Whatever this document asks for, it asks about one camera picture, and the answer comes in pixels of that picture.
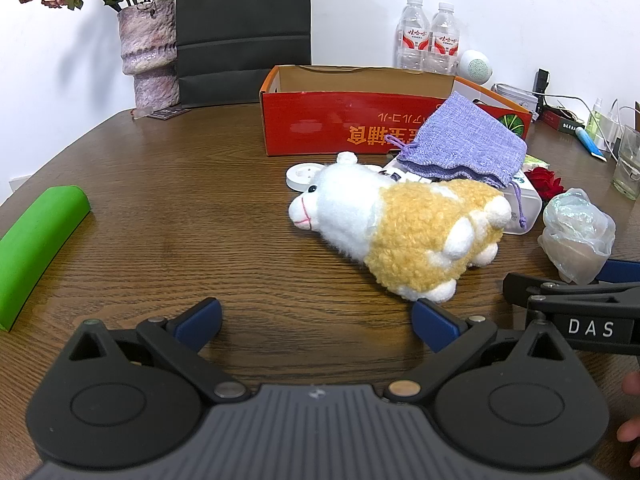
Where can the white round disc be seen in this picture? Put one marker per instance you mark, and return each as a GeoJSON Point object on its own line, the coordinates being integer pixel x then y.
{"type": "Point", "coordinates": [300, 175]}

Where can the red artificial rose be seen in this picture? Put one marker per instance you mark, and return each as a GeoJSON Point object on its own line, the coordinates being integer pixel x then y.
{"type": "Point", "coordinates": [545, 182]}

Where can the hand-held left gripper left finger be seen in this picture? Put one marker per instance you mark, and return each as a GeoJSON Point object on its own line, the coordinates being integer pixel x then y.
{"type": "Point", "coordinates": [200, 318]}

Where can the person's right hand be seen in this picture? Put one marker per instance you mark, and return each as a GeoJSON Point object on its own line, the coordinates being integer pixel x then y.
{"type": "Point", "coordinates": [632, 385]}

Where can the black paper bag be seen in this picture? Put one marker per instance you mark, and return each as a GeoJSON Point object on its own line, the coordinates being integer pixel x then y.
{"type": "Point", "coordinates": [240, 35]}

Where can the small clear spray bottle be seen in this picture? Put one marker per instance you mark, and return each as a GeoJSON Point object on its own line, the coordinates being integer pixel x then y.
{"type": "Point", "coordinates": [595, 120]}

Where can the green tissue packet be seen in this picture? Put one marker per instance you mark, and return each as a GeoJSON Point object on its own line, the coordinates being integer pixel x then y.
{"type": "Point", "coordinates": [535, 161]}

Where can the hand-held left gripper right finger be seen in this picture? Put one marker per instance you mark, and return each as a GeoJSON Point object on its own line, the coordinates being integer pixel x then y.
{"type": "Point", "coordinates": [435, 323]}

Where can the red cardboard box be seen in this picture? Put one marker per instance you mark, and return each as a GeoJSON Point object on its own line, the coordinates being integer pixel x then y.
{"type": "Point", "coordinates": [325, 120]}

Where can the clear water bottle red label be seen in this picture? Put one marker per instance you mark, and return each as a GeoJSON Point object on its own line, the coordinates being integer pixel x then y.
{"type": "Point", "coordinates": [445, 40]}
{"type": "Point", "coordinates": [414, 35]}

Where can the green foam wrist rest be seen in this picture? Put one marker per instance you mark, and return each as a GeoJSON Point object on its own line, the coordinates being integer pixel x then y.
{"type": "Point", "coordinates": [40, 250]}

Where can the white plastic candy container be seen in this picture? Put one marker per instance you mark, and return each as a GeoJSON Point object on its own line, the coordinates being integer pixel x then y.
{"type": "Point", "coordinates": [530, 207]}

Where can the brown cardboard piece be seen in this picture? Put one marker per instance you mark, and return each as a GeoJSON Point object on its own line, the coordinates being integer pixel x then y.
{"type": "Point", "coordinates": [637, 115]}

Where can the white and tan plush sheep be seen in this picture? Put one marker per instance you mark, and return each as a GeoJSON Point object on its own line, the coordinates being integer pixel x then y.
{"type": "Point", "coordinates": [400, 230]}

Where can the dark card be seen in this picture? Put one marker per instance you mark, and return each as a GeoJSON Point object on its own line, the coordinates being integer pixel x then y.
{"type": "Point", "coordinates": [170, 113]}

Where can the grey metal tin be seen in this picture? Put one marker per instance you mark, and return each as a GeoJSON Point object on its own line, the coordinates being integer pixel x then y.
{"type": "Point", "coordinates": [515, 96]}

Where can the black power adapter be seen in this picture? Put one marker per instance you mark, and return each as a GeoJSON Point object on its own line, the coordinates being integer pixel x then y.
{"type": "Point", "coordinates": [542, 81]}

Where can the mottled purple vase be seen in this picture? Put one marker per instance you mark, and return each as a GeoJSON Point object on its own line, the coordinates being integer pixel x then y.
{"type": "Point", "coordinates": [150, 50]}

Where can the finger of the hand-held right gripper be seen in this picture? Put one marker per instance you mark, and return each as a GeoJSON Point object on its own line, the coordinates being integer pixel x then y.
{"type": "Point", "coordinates": [622, 271]}
{"type": "Point", "coordinates": [560, 290]}

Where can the dark red flat box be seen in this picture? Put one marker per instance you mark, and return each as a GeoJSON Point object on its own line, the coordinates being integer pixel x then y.
{"type": "Point", "coordinates": [560, 120]}

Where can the white round speaker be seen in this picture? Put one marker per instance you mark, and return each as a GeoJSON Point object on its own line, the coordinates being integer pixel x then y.
{"type": "Point", "coordinates": [475, 66]}

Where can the clear plastic piece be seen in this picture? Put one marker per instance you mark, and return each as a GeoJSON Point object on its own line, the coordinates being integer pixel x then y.
{"type": "Point", "coordinates": [140, 113]}

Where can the blue and white tube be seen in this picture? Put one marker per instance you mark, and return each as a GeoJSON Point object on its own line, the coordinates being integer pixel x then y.
{"type": "Point", "coordinates": [590, 144]}

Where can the clear plastic bag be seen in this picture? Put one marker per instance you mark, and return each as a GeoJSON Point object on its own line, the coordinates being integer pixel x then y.
{"type": "Point", "coordinates": [575, 235]}

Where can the clear drinking glass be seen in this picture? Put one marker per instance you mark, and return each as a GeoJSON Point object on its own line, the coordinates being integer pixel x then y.
{"type": "Point", "coordinates": [627, 165]}

